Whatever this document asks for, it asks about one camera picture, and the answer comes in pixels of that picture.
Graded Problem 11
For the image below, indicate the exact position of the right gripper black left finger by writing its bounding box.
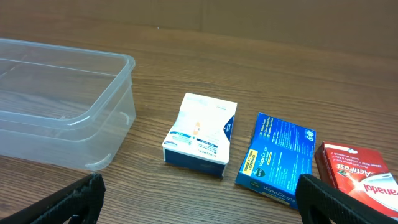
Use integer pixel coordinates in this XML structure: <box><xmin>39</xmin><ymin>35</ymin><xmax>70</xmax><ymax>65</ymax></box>
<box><xmin>1</xmin><ymin>173</ymin><xmax>106</xmax><ymax>224</ymax></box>

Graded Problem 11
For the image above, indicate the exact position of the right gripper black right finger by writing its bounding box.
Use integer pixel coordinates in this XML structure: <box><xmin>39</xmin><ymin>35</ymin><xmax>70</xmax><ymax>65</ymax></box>
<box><xmin>295</xmin><ymin>174</ymin><xmax>397</xmax><ymax>224</ymax></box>

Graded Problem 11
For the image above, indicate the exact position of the red Panadol box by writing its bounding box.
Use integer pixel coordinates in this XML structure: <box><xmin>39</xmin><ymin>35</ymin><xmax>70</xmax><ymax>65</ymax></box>
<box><xmin>315</xmin><ymin>141</ymin><xmax>397</xmax><ymax>220</ymax></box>

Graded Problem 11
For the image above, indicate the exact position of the blue VapoDrops box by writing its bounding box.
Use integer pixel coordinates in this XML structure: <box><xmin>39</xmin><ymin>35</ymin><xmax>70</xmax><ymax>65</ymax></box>
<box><xmin>235</xmin><ymin>113</ymin><xmax>317</xmax><ymax>209</ymax></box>

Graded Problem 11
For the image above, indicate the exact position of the white bandage box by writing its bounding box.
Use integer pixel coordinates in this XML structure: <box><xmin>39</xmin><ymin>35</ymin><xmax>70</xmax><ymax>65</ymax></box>
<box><xmin>162</xmin><ymin>93</ymin><xmax>238</xmax><ymax>178</ymax></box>

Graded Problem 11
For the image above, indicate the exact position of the clear plastic container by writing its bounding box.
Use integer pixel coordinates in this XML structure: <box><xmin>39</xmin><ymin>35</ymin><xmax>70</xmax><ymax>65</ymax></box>
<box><xmin>1</xmin><ymin>39</ymin><xmax>136</xmax><ymax>171</ymax></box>

